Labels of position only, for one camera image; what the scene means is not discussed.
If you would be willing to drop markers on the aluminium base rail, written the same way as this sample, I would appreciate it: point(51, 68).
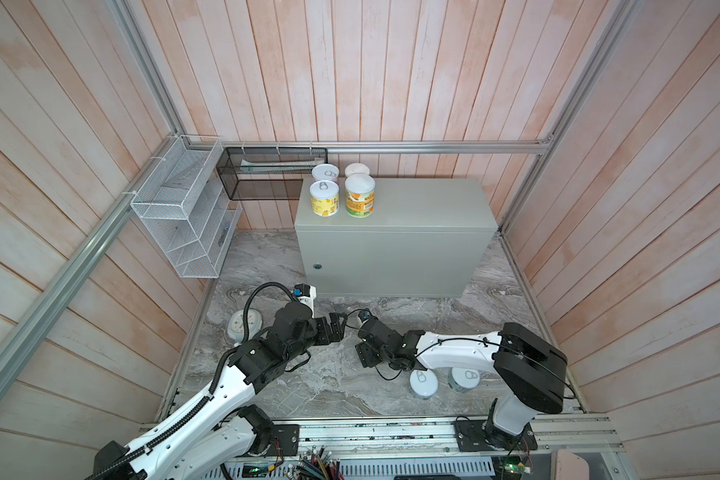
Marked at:
point(388, 438)

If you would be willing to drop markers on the small white round clock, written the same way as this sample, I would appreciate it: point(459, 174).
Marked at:
point(235, 328)

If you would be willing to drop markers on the blue label pull-tab can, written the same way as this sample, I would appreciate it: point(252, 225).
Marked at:
point(423, 383)

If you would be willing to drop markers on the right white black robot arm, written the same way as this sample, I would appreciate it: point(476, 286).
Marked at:
point(533, 369)

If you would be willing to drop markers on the teal label pull-tab can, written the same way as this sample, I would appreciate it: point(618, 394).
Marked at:
point(462, 379)

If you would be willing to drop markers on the white wire mesh shelf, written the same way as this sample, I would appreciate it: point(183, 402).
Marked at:
point(183, 205)

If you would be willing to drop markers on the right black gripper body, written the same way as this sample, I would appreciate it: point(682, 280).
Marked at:
point(369, 355)

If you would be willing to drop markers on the orange can plain lid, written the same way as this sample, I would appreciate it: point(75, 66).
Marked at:
point(359, 195)

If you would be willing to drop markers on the yellow label white-lid can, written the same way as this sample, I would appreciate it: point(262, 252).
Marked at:
point(324, 198)

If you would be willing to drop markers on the black mesh wall basket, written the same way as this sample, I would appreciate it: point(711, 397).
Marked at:
point(267, 173)

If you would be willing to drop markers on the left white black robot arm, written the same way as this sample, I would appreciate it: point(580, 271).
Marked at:
point(220, 421)

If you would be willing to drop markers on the yellow can plain lid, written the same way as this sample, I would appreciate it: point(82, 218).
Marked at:
point(356, 168)

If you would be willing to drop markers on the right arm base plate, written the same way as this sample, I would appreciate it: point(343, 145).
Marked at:
point(483, 436)

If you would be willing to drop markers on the grey metal cabinet box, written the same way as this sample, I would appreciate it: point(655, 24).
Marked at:
point(424, 238)

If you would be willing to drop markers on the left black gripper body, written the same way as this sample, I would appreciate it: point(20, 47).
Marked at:
point(315, 334)

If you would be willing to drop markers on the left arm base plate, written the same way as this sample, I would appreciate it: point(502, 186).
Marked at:
point(281, 440)

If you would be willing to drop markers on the pink label white can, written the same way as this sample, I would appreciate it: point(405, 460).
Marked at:
point(325, 172)

